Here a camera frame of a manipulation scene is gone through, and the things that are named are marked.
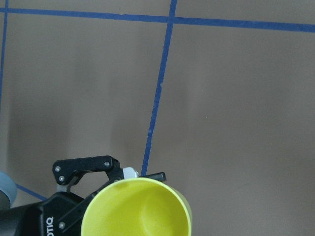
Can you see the yellow plastic cup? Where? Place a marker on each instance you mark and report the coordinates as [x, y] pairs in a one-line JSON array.
[[138, 207]]

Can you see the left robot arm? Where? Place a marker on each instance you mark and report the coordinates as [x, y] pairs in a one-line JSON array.
[[9, 215]]

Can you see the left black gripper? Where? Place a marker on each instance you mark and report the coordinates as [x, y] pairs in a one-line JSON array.
[[62, 213]]

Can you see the brown paper table cover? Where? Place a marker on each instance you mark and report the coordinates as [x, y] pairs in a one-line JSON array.
[[218, 94]]

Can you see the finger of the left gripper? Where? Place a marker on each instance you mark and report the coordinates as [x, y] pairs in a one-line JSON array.
[[157, 176]]

